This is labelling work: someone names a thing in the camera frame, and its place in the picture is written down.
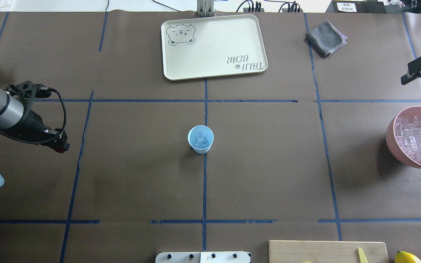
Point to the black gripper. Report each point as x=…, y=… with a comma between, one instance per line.
x=34, y=121

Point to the clear ice cube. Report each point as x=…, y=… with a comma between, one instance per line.
x=200, y=137
x=201, y=144

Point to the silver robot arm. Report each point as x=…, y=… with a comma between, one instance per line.
x=20, y=123

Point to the light blue plastic cup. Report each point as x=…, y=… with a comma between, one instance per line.
x=208, y=134

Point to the pink bowl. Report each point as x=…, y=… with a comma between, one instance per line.
x=403, y=136

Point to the grey folded cloth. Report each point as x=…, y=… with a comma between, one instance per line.
x=326, y=39

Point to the black box white label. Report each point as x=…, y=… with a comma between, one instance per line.
x=356, y=6

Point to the cream bear tray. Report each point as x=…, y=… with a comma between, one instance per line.
x=212, y=47

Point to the yellow lemon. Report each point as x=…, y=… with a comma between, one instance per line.
x=406, y=257

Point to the yellow knife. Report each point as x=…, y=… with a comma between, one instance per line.
x=361, y=255

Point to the wooden cutting board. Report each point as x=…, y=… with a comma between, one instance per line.
x=325, y=251

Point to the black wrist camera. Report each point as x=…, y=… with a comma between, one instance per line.
x=28, y=90

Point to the grey metal bracket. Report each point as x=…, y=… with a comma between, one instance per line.
x=205, y=8

